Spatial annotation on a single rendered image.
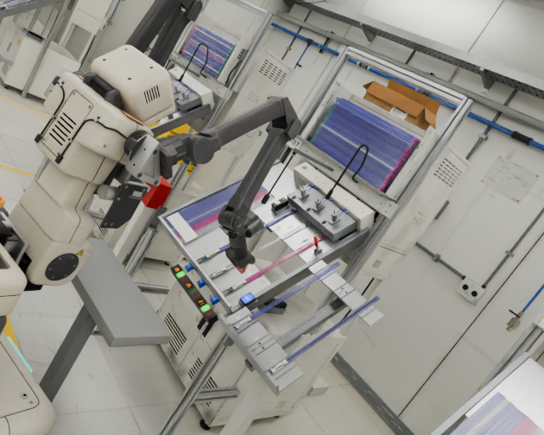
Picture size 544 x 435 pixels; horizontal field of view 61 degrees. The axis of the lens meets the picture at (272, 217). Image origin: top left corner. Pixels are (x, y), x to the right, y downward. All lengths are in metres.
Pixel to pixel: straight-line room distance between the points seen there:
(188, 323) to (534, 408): 1.57
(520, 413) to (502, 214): 1.94
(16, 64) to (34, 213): 4.62
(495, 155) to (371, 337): 1.58
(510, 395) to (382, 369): 2.00
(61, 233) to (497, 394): 1.42
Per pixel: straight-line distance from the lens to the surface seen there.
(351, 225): 2.05
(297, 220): 2.14
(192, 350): 2.45
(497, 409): 1.70
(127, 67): 1.40
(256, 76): 3.18
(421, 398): 3.55
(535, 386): 1.80
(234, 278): 1.94
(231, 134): 1.43
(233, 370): 2.25
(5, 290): 1.26
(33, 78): 6.10
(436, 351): 3.49
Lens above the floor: 1.48
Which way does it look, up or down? 12 degrees down
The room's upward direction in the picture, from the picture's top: 32 degrees clockwise
